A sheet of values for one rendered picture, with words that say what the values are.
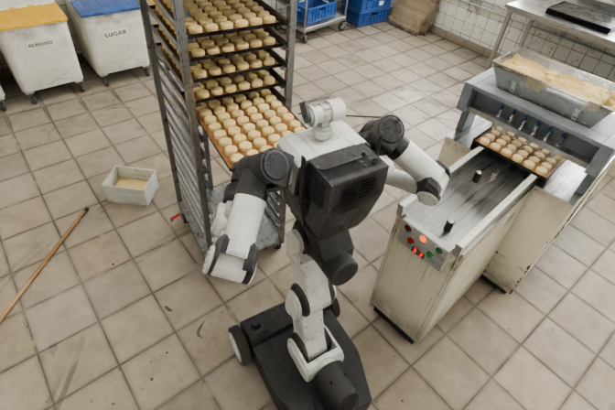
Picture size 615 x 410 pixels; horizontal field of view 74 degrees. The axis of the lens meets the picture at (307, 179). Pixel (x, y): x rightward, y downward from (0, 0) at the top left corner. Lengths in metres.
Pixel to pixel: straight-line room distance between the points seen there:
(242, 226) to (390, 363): 1.51
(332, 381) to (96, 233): 1.82
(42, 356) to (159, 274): 0.68
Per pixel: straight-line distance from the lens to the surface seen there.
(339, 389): 1.92
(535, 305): 2.97
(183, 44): 1.61
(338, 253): 1.41
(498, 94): 2.26
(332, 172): 1.12
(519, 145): 2.43
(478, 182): 2.19
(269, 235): 2.60
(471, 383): 2.51
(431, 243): 1.83
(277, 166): 1.10
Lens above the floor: 2.13
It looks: 41 degrees down
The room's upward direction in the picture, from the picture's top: 6 degrees clockwise
